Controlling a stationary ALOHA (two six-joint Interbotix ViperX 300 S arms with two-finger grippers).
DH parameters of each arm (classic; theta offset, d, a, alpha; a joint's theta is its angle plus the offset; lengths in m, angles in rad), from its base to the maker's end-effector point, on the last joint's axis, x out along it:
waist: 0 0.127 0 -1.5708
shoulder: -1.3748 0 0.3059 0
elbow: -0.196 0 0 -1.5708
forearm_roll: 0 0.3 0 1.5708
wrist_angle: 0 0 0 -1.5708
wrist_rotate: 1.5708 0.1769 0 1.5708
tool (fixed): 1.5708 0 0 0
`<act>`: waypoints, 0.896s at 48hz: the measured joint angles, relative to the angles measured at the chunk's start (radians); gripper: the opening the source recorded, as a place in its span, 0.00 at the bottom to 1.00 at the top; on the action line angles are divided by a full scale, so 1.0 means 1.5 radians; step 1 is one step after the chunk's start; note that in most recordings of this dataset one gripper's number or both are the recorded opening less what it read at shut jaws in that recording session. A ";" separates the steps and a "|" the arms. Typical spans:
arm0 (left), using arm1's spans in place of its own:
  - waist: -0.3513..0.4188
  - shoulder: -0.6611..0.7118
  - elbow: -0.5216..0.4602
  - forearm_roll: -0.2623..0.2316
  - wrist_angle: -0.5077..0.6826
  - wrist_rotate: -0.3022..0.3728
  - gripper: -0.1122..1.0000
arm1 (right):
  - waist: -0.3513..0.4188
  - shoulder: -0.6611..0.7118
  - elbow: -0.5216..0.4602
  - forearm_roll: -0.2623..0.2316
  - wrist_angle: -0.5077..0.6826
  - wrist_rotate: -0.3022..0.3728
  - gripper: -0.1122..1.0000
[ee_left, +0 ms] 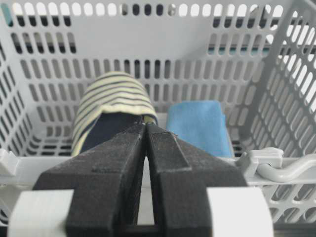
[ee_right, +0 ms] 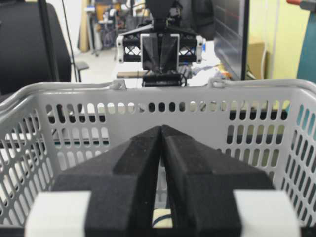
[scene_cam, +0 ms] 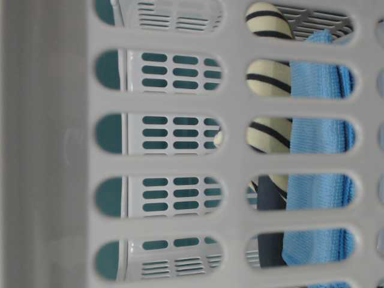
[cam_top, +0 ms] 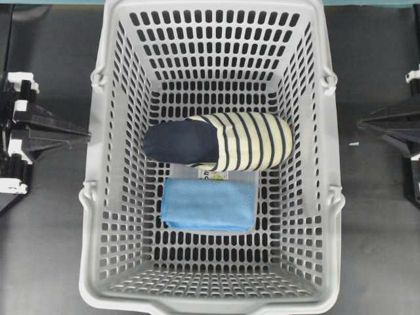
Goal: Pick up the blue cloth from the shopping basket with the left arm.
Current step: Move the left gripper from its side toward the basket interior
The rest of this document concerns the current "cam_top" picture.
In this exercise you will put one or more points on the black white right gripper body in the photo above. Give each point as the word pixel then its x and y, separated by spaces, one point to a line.
pixel 413 105

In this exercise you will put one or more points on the blue cloth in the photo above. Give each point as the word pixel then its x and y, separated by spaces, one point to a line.
pixel 218 205

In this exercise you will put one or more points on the navy striped cream slipper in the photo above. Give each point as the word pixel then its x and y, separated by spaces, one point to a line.
pixel 222 142

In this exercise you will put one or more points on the grey plastic shopping basket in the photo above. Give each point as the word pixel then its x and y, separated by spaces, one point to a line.
pixel 167 60

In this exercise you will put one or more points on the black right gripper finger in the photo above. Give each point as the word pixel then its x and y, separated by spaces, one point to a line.
pixel 391 125

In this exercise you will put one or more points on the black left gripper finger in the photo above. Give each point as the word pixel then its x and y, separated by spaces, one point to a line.
pixel 39 129

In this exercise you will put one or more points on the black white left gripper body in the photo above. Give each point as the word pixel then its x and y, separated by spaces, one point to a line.
pixel 18 91

